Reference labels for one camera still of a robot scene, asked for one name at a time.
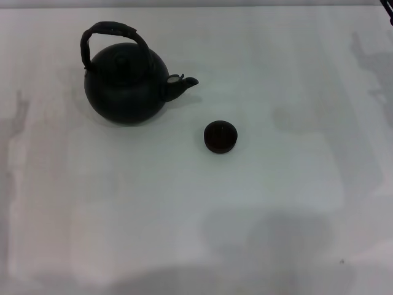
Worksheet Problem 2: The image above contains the black round teapot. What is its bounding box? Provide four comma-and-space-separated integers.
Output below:
80, 20, 200, 127

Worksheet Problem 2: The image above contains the dark brown small teacup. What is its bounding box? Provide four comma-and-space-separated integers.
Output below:
203, 119, 239, 155

